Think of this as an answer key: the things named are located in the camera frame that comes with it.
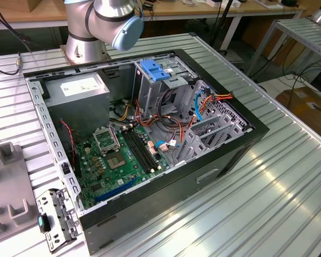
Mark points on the small black case switch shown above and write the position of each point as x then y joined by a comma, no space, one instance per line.
65,168

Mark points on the small brown box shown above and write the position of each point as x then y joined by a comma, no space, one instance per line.
32,5

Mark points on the black RAM slot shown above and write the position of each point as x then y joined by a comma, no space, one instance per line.
143,150
139,150
136,150
147,150

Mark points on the CPU socket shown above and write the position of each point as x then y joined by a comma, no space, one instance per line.
115,161

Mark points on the brown cardboard box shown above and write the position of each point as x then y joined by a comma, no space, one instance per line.
305,107

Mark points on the black open PC case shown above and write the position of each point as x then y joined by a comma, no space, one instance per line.
149,203

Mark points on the grey metal slot retainer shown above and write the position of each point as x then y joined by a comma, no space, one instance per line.
61,214

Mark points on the green motherboard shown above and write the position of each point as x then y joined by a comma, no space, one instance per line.
133,175

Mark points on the grey power supply unit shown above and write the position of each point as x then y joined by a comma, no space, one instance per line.
77,115

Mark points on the long wooden desk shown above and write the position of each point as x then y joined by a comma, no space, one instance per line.
192,9

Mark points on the metal slat side table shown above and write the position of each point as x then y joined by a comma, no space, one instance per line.
297,30

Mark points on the blue expansion slot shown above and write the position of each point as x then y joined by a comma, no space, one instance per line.
116,190

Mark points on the grey metal drive cage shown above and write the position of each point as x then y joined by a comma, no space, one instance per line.
147,93

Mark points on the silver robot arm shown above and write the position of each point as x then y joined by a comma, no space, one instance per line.
109,16

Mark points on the grey parts rack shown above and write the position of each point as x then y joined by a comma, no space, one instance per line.
13,184

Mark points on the black teal latch tab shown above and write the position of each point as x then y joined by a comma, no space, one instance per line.
44,223

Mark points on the blue plastic drive latch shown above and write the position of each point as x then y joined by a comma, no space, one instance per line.
155,72

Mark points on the grey metal disk bay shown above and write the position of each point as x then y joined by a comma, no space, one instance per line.
224,111

